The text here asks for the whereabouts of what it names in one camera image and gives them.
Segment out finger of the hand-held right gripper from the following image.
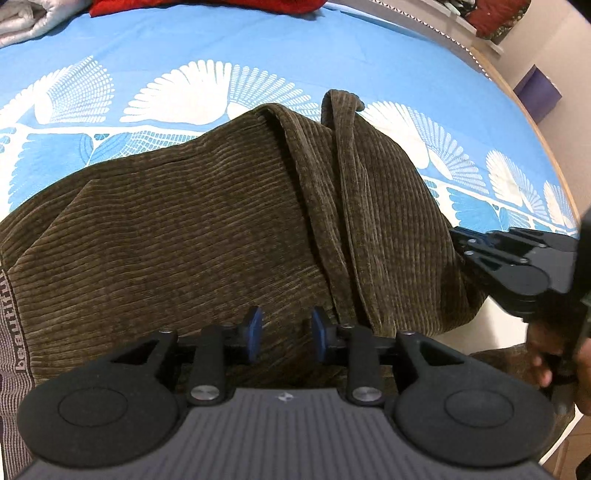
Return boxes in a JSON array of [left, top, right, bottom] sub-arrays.
[[485, 227, 579, 266], [449, 228, 551, 316]]

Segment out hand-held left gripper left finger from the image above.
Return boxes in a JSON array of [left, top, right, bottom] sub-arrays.
[[111, 306, 264, 407]]

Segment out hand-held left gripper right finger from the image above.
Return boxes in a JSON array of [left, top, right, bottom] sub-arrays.
[[310, 305, 463, 407]]

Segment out brown corduroy pants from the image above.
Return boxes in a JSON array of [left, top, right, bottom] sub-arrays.
[[0, 89, 573, 444]]

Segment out person's right hand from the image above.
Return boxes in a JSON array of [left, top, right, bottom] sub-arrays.
[[526, 318, 591, 389]]

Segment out purple box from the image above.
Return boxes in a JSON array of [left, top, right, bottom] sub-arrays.
[[514, 65, 563, 123]]

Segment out dark red patterned fabric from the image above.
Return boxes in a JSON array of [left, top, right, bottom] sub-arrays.
[[464, 0, 516, 45]]

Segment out blue white-print bed sheet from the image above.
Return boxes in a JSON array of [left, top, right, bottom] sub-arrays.
[[0, 0, 581, 232]]

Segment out red cloth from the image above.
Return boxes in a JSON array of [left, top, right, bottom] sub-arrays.
[[89, 0, 327, 18]]

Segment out white quilt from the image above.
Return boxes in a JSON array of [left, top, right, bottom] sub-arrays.
[[0, 0, 93, 49]]

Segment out wooden bed frame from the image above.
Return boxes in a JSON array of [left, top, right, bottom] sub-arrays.
[[471, 44, 583, 222]]

